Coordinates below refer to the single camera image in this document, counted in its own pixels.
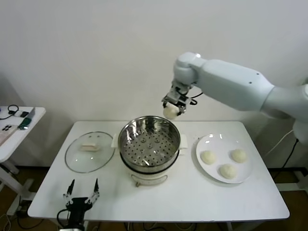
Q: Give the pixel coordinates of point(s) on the white round plate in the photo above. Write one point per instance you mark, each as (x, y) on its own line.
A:
(211, 173)

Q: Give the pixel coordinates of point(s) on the small white box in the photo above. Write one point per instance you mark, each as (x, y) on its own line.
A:
(17, 114)

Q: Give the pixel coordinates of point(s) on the stainless steel steamer basket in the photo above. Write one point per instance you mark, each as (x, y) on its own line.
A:
(149, 144)

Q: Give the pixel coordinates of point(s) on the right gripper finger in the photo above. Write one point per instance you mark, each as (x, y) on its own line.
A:
(168, 99)
(183, 107)

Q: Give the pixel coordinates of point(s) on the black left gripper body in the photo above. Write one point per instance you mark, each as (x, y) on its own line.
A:
(77, 207)

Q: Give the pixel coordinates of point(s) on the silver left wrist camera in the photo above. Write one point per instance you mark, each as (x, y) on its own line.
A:
(73, 228)

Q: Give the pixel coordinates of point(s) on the round glass pot lid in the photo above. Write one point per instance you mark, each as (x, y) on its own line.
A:
(79, 163)

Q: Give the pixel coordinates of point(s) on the white side table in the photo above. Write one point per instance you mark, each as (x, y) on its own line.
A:
(26, 137)

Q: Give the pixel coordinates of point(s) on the small black device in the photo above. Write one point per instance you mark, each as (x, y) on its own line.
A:
(23, 114)

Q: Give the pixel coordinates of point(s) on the white steamed baozi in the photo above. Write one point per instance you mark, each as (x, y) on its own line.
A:
(171, 112)
(227, 171)
(208, 157)
(239, 155)

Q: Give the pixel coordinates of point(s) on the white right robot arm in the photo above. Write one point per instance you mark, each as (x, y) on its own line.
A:
(228, 79)

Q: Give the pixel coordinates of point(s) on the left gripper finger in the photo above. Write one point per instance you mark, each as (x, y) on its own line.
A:
(68, 198)
(94, 197)

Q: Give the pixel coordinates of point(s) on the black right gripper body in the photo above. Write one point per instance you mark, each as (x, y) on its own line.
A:
(180, 91)

